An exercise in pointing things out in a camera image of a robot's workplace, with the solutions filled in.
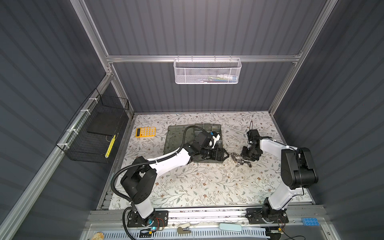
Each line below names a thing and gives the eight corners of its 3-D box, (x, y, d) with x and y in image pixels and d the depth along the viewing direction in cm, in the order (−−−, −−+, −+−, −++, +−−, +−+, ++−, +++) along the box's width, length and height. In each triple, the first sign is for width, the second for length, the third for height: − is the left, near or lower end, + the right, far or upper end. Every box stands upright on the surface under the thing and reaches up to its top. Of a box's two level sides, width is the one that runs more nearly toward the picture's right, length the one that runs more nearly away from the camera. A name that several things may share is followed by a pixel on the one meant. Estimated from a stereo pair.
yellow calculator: (135, 137, 108) (134, 136, 107) (136, 129, 113) (135, 127, 111) (156, 136, 109) (155, 134, 108) (156, 128, 114) (156, 126, 112)
